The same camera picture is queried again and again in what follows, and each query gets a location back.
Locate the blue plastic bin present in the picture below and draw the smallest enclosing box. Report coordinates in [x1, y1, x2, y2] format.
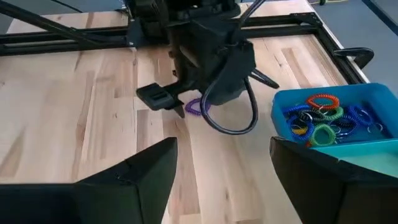
[271, 82, 398, 149]

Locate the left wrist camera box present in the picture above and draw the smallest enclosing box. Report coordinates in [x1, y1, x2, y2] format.
[213, 39, 257, 106]

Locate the black aluminium rig frame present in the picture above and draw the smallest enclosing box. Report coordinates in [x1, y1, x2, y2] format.
[0, 0, 371, 85]

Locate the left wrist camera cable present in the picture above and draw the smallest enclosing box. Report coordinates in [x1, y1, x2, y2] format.
[200, 77, 259, 136]

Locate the black table clamp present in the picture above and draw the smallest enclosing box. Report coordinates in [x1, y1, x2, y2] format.
[333, 46, 375, 70]

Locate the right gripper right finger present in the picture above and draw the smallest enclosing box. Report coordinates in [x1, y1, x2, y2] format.
[269, 136, 398, 224]

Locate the green spiral wrist coil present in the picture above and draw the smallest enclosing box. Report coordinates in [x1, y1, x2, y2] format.
[310, 123, 338, 147]
[323, 106, 345, 123]

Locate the teal translucent bin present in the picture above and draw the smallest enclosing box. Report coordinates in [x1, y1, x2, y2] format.
[310, 138, 398, 180]

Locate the blue spiral wrist coil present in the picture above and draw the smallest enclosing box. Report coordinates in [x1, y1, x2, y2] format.
[287, 116, 316, 142]
[347, 105, 374, 127]
[282, 103, 312, 116]

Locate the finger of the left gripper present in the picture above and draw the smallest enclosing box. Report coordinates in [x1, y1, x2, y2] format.
[172, 92, 186, 119]

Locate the purple spiral wrist coil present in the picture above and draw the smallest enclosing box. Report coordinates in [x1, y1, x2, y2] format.
[184, 97, 213, 117]

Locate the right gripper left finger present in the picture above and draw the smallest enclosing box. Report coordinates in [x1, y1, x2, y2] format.
[0, 136, 179, 224]

